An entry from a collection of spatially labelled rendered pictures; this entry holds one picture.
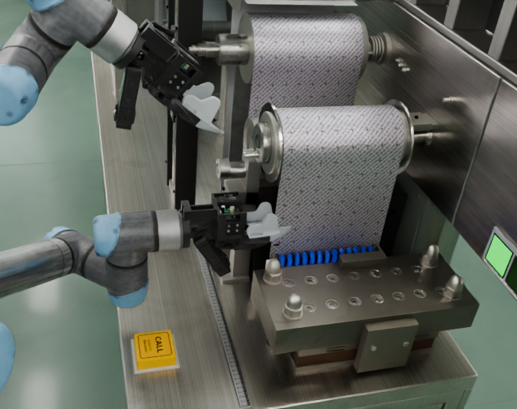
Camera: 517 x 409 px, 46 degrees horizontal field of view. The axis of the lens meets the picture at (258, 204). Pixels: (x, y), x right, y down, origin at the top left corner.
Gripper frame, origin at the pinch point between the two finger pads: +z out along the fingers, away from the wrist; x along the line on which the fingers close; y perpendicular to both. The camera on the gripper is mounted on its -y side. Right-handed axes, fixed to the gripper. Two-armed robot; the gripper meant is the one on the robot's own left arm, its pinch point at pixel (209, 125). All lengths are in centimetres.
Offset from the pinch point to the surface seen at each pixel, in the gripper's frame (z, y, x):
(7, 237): 37, -141, 143
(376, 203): 35.5, 9.1, -5.0
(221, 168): 9.6, -6.1, 2.7
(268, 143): 9.9, 4.5, -2.0
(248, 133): 16.4, -1.1, 16.6
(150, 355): 14.2, -36.2, -18.1
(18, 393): 44, -133, 52
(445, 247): 75, 9, 8
